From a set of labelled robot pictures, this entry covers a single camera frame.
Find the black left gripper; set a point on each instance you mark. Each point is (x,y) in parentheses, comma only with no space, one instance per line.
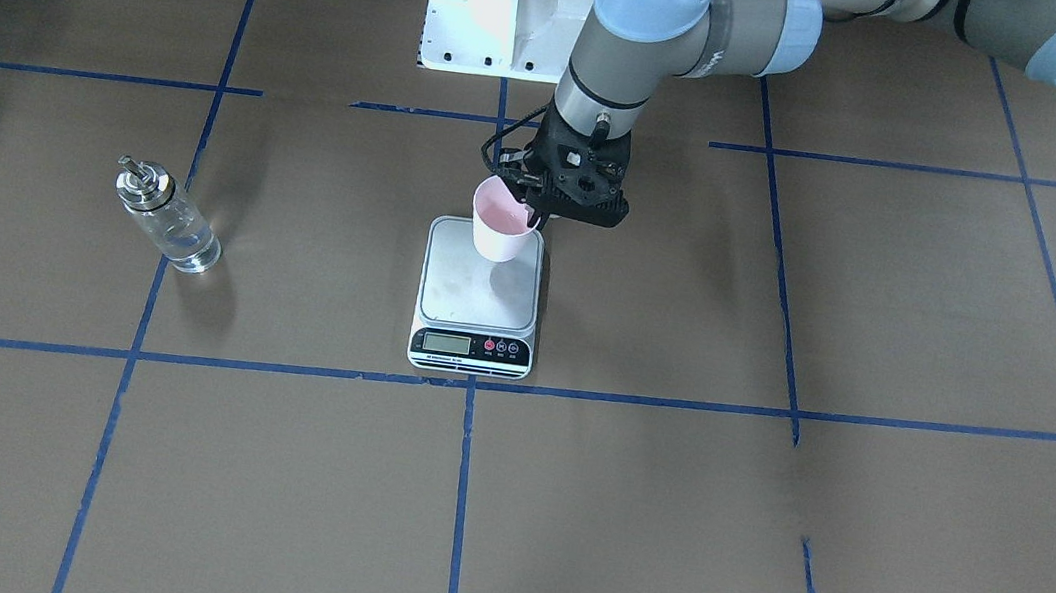
(515,171)

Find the pink paper cup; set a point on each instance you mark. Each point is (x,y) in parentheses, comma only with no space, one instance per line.
(501,225)

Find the glass sauce bottle steel spout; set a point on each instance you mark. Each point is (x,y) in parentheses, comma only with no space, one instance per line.
(164,211)

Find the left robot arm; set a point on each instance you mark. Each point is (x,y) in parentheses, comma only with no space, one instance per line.
(626,47)

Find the digital kitchen scale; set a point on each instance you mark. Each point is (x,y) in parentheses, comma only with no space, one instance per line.
(473,316)

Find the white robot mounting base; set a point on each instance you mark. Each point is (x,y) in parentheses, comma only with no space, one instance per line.
(527,40)

